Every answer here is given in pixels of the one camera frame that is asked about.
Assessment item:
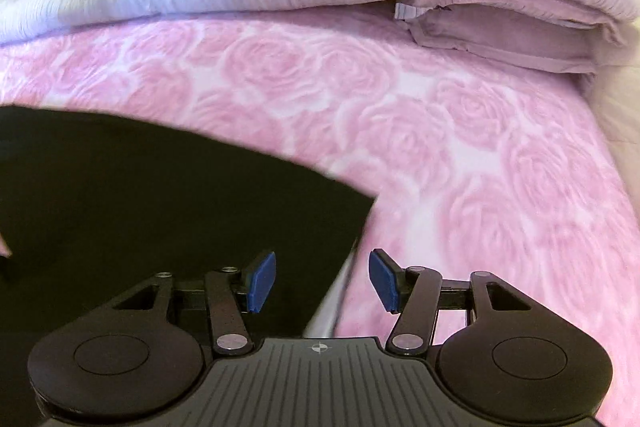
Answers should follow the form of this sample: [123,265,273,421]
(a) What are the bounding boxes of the mauve pillow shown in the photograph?
[395,0,639,74]

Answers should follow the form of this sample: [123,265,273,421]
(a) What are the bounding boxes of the black trousers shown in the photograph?
[1,106,374,426]

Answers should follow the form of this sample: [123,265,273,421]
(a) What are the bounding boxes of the pink rose blanket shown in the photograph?
[1,8,639,426]

